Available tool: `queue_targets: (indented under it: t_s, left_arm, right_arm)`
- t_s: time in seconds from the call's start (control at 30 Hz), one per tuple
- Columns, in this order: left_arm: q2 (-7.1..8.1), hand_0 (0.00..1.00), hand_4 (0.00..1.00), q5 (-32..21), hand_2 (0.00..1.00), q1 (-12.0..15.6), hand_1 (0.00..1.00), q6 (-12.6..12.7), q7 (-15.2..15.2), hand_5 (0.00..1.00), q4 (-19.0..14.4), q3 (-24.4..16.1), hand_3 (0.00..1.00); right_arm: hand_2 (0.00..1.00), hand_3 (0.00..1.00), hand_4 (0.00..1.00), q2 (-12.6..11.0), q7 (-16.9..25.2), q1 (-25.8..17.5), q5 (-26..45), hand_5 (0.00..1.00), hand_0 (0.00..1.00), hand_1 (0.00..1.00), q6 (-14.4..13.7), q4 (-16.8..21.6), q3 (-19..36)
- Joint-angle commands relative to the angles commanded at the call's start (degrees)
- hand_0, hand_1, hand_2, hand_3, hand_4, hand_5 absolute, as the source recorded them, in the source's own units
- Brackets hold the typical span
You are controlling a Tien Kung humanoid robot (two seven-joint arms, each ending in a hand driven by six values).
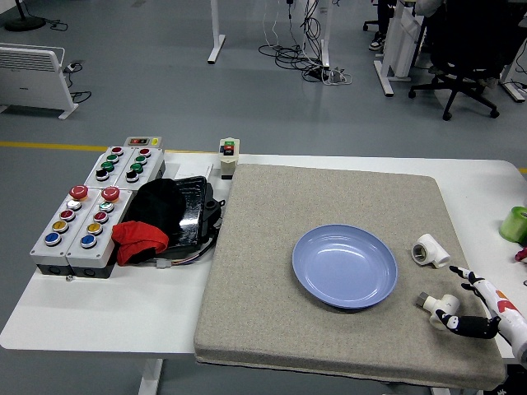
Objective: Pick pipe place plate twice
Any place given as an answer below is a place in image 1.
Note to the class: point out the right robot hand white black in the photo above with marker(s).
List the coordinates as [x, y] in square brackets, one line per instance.
[508, 319]

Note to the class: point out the white pipe tee metal end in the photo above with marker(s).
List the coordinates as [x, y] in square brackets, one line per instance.
[444, 302]

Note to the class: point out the white pipe elbow fitting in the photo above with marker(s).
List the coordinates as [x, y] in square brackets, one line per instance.
[432, 247]

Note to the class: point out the blue round plate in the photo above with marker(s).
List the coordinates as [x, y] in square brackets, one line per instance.
[345, 265]

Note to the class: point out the small red object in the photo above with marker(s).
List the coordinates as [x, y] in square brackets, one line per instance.
[521, 255]

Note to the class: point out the green tape roll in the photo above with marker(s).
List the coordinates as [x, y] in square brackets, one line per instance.
[512, 226]

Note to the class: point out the white desk foot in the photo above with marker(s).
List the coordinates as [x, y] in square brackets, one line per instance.
[514, 88]

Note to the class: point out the grey-brown mat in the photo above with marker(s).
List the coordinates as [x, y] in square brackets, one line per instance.
[267, 288]

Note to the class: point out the black office chair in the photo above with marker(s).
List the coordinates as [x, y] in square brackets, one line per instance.
[465, 41]

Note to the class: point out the person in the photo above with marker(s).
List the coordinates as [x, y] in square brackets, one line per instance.
[376, 41]

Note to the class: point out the white paper card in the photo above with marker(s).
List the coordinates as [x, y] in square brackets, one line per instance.
[193, 169]

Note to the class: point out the black cloth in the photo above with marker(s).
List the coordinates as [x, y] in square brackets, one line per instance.
[156, 205]

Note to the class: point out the red cloth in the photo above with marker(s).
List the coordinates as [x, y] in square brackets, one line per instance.
[138, 238]

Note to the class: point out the white table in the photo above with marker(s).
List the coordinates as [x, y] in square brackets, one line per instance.
[123, 312]

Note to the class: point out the grey four-button control box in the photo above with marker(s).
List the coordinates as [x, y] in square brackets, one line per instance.
[95, 164]
[150, 164]

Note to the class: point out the grey five-button control box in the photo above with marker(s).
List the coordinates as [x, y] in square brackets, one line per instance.
[47, 251]
[103, 247]

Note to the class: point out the white panel heater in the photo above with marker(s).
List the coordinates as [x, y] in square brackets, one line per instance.
[29, 82]

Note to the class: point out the black stand base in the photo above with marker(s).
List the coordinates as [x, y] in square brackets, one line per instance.
[24, 22]

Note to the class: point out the white desk frame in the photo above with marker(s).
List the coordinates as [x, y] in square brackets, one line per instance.
[397, 45]

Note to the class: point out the beige start-stop switch box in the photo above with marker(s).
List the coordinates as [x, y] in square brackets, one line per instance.
[228, 162]

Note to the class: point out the small grey switch panel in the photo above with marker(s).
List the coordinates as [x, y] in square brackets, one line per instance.
[144, 141]

